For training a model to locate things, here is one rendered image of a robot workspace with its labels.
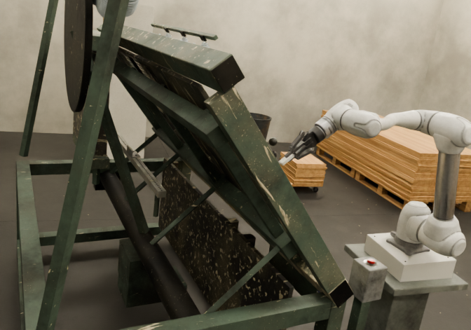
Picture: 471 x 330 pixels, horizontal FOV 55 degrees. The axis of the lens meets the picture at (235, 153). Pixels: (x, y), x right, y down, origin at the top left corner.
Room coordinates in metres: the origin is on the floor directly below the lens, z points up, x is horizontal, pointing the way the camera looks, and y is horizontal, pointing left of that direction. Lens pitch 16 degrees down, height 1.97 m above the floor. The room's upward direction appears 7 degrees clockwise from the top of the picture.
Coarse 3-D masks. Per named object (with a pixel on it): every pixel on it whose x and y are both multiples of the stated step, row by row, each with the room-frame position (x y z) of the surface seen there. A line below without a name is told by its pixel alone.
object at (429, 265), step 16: (368, 240) 2.50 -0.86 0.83; (384, 240) 2.46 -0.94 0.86; (384, 256) 2.35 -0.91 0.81; (400, 256) 2.29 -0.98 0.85; (416, 256) 2.30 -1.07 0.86; (432, 256) 2.32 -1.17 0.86; (448, 256) 2.34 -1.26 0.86; (400, 272) 2.21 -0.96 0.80; (416, 272) 2.23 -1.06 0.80; (432, 272) 2.26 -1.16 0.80; (448, 272) 2.30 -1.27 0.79
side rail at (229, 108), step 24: (216, 96) 1.55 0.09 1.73; (216, 120) 1.57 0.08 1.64; (240, 120) 1.57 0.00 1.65; (240, 144) 1.58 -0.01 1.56; (264, 144) 1.63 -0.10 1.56; (264, 168) 1.63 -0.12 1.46; (264, 192) 1.64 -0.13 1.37; (288, 192) 1.69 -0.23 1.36; (288, 216) 1.70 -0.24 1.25; (312, 240) 1.77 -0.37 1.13; (312, 264) 1.78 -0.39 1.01; (336, 264) 1.84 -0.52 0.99
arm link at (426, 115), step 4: (420, 112) 2.27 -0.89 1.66; (424, 112) 2.28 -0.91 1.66; (428, 112) 2.26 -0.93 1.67; (432, 112) 2.25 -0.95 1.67; (436, 112) 2.24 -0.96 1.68; (424, 116) 2.25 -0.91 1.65; (428, 116) 2.24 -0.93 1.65; (432, 116) 2.23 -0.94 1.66; (424, 120) 2.25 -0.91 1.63; (428, 120) 2.23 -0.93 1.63; (424, 124) 2.24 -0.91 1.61; (428, 124) 2.22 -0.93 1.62; (420, 128) 2.26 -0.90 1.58; (424, 128) 2.24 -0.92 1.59; (424, 132) 2.26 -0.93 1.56; (428, 132) 2.23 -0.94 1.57
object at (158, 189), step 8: (120, 136) 3.42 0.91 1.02; (128, 144) 3.22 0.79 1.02; (136, 160) 2.87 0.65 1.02; (136, 168) 2.81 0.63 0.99; (144, 168) 2.73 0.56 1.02; (144, 176) 2.63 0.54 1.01; (152, 176) 2.61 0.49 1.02; (152, 184) 2.47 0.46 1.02; (160, 184) 2.49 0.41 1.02; (160, 192) 2.38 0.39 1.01
